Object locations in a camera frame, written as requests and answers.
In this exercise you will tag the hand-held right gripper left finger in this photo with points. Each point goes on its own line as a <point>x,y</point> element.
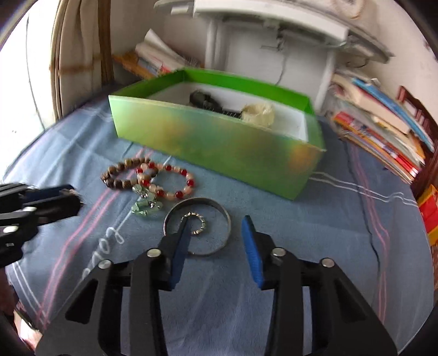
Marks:
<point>181,253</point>

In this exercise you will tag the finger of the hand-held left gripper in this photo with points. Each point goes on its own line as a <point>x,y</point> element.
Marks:
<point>51,192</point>
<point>58,207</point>

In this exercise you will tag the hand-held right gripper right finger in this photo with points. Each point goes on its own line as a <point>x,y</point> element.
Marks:
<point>251,253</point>

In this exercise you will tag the silver bangle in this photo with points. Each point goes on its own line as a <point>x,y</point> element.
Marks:
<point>198,201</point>

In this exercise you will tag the green cardboard box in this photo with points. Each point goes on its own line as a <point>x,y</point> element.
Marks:
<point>205,147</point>

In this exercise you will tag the white wristwatch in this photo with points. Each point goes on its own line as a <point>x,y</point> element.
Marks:
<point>256,114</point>

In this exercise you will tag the black wristwatch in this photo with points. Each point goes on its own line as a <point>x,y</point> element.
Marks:
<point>200,99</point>

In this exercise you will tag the blue striped blanket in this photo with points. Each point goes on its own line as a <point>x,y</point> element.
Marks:
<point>308,256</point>

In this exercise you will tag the frosted window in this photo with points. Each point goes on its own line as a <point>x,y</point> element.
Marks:
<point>27,85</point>

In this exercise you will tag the beige curtain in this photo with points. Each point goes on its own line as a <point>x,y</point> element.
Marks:
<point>82,51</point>

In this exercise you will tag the leaning stack of books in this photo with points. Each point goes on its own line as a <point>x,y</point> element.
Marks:
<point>154,54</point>

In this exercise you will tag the tall pile of books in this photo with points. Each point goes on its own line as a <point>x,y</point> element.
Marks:
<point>376,130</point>

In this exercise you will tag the yellow red box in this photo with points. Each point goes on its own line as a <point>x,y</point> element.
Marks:
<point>429,212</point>

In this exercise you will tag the dark wooden chair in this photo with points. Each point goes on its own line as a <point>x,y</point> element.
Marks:
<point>424,116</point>

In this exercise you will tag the white study desk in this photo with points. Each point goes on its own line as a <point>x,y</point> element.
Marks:
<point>267,20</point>

